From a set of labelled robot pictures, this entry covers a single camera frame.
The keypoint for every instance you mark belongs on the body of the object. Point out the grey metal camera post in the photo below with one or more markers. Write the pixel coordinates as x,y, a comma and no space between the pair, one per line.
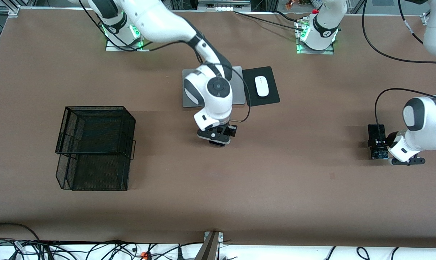
209,249

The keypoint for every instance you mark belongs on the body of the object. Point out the long black slab phone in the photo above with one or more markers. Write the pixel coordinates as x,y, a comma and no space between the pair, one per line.
378,155

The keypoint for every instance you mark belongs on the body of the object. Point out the white power strip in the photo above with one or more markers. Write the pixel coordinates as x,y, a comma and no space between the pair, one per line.
223,7

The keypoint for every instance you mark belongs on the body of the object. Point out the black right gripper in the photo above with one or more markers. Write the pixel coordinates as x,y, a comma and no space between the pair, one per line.
232,130

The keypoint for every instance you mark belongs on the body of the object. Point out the grey closed laptop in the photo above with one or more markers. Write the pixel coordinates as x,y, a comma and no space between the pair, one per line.
239,86

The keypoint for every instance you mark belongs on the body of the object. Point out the aluminium frame profile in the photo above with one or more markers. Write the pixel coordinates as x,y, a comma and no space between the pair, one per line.
426,18
12,9

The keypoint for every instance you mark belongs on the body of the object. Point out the white computer mouse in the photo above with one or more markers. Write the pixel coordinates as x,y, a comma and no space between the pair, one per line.
262,86

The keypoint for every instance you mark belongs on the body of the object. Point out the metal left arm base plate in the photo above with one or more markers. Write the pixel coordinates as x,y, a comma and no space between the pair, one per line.
328,51

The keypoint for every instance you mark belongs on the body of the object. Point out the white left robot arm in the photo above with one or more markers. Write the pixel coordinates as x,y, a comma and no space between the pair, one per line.
425,122

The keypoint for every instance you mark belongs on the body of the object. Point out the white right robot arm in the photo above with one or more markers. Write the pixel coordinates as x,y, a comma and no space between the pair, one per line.
160,18

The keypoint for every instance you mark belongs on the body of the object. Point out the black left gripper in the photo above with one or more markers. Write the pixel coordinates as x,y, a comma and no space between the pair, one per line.
391,137

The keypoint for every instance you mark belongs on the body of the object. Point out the black mouse pad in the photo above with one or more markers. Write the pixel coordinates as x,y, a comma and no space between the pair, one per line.
270,97

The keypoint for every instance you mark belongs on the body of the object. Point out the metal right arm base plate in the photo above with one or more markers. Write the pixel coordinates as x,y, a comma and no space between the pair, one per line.
111,48

